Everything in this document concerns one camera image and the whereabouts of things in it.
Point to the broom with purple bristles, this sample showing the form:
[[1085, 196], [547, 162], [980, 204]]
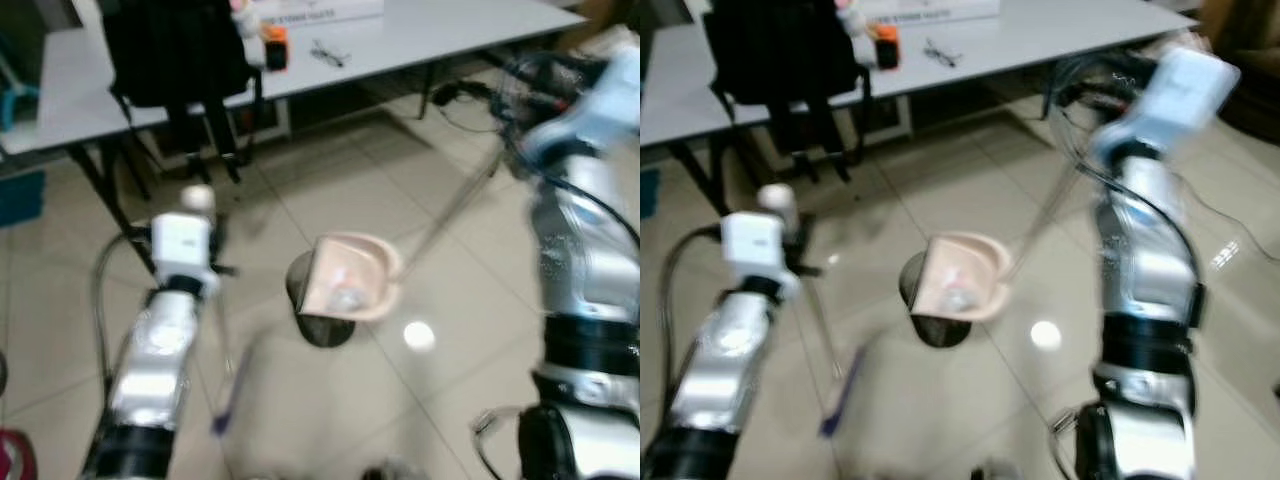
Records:
[[198, 198], [777, 199]]

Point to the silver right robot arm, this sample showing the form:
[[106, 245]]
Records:
[[585, 260], [1150, 290]]

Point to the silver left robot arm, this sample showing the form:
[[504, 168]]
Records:
[[150, 365], [728, 360]]

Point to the white table with black legs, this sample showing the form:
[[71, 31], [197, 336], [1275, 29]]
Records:
[[420, 40], [1050, 35]]

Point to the black eyeglasses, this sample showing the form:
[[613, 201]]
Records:
[[940, 52], [328, 54]]

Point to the blue storage bin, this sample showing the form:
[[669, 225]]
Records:
[[648, 192], [20, 197]]

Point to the brown armchair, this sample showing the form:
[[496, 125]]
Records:
[[1245, 60]]

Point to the white printed cardboard box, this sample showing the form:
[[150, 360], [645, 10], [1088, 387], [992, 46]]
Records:
[[935, 8], [320, 8]]

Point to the small pink white figure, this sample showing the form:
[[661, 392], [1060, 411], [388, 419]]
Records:
[[243, 16], [852, 16]]

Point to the teal plastic chair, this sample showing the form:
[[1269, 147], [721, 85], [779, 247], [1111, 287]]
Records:
[[10, 85]]

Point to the red object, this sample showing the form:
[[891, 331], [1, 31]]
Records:
[[14, 455]]

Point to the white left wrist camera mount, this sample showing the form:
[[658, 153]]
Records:
[[754, 245], [182, 242]]

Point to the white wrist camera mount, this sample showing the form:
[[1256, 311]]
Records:
[[600, 105], [182, 242], [1175, 90], [754, 245]]

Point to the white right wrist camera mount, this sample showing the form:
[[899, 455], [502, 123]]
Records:
[[1175, 90], [600, 105]]

